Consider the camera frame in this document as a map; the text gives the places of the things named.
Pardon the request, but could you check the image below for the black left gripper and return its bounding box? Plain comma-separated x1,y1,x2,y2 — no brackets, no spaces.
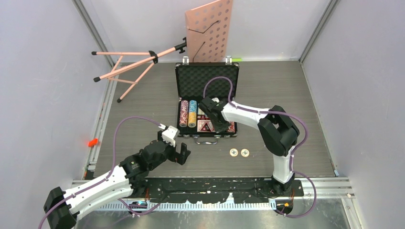
149,131,190,171

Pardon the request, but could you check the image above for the purple poker chip stack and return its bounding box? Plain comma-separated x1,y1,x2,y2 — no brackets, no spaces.
180,100,189,114

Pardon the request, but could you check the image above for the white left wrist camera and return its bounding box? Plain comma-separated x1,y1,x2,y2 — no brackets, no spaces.
159,124,180,147

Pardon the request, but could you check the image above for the red chip stack right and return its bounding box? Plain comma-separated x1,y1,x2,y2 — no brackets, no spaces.
227,122,235,133

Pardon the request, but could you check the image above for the triangular all in button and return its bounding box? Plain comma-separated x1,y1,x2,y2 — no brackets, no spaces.
198,121,212,132

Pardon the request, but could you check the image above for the pink perforated music stand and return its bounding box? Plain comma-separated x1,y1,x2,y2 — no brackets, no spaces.
92,0,233,102

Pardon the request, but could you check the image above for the light blue chip stack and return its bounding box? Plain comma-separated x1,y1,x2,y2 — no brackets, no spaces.
189,100,198,113

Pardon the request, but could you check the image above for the yellow chip stack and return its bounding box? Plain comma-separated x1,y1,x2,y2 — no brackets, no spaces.
188,112,197,128

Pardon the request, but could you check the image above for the dark red chip stack left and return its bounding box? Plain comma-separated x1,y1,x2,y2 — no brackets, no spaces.
179,111,188,127

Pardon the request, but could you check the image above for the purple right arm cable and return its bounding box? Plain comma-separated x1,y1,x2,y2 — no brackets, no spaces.
202,76,317,219

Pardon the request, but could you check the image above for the red backed card deck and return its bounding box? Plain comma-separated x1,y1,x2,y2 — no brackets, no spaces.
197,120,215,133

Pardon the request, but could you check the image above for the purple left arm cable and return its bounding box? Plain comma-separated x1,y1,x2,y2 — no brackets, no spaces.
38,116,167,229

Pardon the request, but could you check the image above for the orange clip on rail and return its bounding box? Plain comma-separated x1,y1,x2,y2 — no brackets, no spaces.
87,138,98,147

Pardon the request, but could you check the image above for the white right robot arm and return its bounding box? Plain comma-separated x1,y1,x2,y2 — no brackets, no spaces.
198,97,300,196

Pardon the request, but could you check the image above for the blue Texas Hold'em card deck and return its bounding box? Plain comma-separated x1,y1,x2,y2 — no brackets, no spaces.
197,107,204,115

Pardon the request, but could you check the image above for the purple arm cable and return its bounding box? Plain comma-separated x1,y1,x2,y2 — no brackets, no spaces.
202,76,317,219
38,116,167,229

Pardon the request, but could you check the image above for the black aluminium poker case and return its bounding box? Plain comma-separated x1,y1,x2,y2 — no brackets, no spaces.
175,62,240,144

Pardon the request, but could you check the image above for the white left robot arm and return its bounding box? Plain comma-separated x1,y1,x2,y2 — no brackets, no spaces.
44,140,191,229

